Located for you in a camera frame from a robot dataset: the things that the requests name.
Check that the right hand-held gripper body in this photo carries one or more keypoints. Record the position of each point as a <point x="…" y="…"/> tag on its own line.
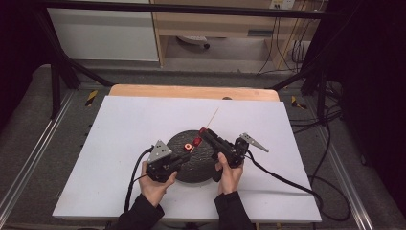
<point x="234" y="153"/>

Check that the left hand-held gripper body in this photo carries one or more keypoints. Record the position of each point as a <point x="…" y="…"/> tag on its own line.
<point x="159" y="166"/>

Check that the black round plate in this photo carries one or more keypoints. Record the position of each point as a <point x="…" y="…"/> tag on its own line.
<point x="198" y="169"/>

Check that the thin wooden skewer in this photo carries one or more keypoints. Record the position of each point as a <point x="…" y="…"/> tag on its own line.
<point x="212" y="118"/>

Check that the person's left hand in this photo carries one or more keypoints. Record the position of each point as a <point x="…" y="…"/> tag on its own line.
<point x="153" y="190"/>

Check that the person's right hand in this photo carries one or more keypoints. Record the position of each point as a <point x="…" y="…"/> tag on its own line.
<point x="230" y="179"/>

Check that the wooden table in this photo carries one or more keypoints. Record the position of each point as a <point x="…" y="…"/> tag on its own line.
<point x="191" y="92"/>

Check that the white board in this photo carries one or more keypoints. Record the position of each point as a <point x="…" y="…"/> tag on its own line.
<point x="111" y="134"/>

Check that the yellow and black tape strip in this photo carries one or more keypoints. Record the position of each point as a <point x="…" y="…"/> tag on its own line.
<point x="91" y="97"/>
<point x="297" y="103"/>

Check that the white chair base with caster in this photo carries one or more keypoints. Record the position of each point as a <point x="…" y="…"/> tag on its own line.
<point x="193" y="40"/>

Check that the black metal stand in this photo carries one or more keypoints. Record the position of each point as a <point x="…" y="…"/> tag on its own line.
<point x="320" y="76"/>
<point x="57" y="73"/>

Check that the wooden desk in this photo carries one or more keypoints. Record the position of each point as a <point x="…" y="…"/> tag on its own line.
<point x="223" y="22"/>

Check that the white cabinet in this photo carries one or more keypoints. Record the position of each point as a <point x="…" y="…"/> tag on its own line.
<point x="105" y="32"/>

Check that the aluminium rail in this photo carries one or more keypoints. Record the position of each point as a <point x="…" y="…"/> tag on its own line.
<point x="35" y="150"/>
<point x="348" y="179"/>

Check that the black metal frame bar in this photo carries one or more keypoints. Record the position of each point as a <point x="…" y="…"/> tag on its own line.
<point x="191" y="8"/>

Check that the white wall socket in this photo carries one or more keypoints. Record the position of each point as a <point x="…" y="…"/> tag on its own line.
<point x="282" y="4"/>

